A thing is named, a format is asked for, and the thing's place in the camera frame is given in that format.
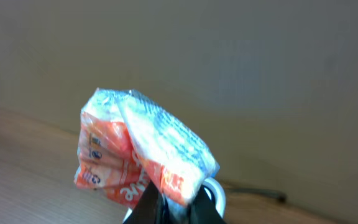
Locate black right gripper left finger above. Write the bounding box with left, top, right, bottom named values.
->
left=123, top=182, right=167, bottom=224

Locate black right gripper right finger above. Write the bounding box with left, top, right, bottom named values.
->
left=189, top=184, right=226, bottom=224

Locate orange white tissue packet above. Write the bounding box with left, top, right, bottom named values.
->
left=74, top=88, right=219, bottom=208

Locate black scanner cable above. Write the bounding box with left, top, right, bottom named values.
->
left=221, top=183, right=288, bottom=203

